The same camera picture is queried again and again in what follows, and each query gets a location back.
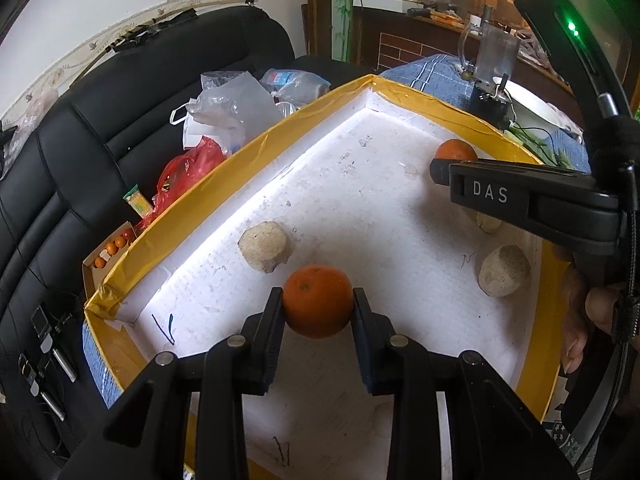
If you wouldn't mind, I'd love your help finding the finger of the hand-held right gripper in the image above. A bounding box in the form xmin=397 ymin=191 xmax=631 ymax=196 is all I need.
xmin=429 ymin=158 xmax=481 ymax=187

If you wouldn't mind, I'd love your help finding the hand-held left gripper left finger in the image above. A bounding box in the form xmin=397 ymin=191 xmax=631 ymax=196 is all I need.
xmin=60 ymin=287 xmax=288 ymax=480

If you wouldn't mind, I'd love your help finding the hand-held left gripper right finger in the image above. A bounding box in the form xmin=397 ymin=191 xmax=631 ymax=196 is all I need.
xmin=350 ymin=287 xmax=583 ymax=480

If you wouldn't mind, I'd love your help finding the orange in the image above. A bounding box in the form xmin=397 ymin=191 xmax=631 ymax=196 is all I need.
xmin=282 ymin=265 xmax=354 ymax=339
xmin=434 ymin=138 xmax=479 ymax=162

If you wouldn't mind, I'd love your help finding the small foam-wrapped fruit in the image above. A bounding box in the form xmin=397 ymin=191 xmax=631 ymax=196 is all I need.
xmin=475 ymin=210 xmax=502 ymax=234

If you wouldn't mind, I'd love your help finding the yellow-edged white foam box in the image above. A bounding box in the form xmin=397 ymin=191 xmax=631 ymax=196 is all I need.
xmin=82 ymin=74 xmax=576 ymax=480

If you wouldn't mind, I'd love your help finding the large foam-wrapped fruit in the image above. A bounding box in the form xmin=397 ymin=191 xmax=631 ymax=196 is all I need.
xmin=237 ymin=221 xmax=291 ymax=274

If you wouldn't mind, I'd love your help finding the person's right hand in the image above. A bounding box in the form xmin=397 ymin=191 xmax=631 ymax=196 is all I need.
xmin=552 ymin=245 xmax=626 ymax=375

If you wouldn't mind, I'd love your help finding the green leafy vegetable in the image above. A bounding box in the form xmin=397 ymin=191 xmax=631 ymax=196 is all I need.
xmin=505 ymin=127 xmax=576 ymax=168

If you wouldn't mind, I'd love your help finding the small black cylindrical device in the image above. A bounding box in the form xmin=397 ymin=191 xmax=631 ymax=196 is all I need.
xmin=467 ymin=74 xmax=513 ymax=123

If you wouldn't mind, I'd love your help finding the blue plaid tablecloth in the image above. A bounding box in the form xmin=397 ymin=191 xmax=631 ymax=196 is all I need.
xmin=82 ymin=52 xmax=593 ymax=480

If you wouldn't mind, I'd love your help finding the white enamel basin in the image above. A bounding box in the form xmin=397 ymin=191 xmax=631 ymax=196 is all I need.
xmin=492 ymin=77 xmax=583 ymax=133

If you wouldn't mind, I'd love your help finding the clear glass pitcher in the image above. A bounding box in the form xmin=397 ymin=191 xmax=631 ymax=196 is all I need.
xmin=459 ymin=5 xmax=518 ymax=83

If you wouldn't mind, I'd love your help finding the plastic water bottle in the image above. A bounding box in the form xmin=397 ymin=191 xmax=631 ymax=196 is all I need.
xmin=260 ymin=68 xmax=331 ymax=106

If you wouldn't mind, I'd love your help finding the small printed cardboard carton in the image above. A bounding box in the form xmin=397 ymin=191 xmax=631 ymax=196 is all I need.
xmin=82 ymin=221 xmax=138 ymax=301

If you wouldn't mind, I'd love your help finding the wooden framed glass partition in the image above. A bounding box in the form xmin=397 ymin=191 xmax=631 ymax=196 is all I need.
xmin=305 ymin=0 xmax=640 ymax=91

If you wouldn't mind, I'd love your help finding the red plastic bag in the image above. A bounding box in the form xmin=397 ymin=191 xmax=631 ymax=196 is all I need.
xmin=135 ymin=137 xmax=228 ymax=233

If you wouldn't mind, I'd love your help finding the green yellow snack packet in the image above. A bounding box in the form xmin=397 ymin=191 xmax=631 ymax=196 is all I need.
xmin=123 ymin=186 xmax=153 ymax=218

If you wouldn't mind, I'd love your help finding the clear plastic bag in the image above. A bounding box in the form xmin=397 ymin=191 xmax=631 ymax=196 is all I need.
xmin=170 ymin=71 xmax=286 ymax=153

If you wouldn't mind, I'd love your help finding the black leather sofa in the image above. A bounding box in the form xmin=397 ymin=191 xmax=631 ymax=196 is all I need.
xmin=0 ymin=7 xmax=361 ymax=480

